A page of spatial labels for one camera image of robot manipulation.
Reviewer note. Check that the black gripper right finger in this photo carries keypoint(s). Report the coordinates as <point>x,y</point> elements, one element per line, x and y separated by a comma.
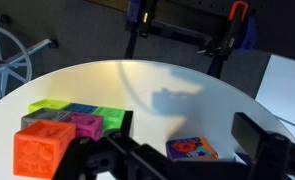
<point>249,135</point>

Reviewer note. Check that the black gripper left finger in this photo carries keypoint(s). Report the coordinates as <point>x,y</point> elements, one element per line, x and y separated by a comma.
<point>126,123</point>

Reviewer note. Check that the orange embossed block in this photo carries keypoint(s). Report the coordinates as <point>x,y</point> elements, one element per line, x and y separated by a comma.
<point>38,148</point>

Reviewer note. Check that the green translucent block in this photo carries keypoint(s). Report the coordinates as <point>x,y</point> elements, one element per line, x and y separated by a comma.
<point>112,118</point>

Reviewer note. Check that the magenta embossed block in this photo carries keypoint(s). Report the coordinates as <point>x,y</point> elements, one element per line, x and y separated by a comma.
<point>87,125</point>

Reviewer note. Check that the purple orange picture block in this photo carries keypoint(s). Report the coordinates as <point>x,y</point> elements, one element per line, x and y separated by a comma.
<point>193,147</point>

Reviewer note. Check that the blue embossed block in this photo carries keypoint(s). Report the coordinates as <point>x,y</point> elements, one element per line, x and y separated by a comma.
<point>80,108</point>

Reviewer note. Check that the grey embossed block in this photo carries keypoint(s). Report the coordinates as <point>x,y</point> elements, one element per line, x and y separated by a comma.
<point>43,114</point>

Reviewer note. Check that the yellow-green translucent block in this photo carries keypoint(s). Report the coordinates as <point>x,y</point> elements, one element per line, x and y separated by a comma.
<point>47,103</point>

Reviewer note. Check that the round white table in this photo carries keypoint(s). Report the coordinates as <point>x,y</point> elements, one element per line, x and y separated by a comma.
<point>168,101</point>

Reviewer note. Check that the blue black bar clamp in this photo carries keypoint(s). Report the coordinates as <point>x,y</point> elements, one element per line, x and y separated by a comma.
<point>139,16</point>

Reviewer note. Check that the grey office chair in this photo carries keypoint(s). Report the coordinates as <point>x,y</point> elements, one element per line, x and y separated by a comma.
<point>19,66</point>

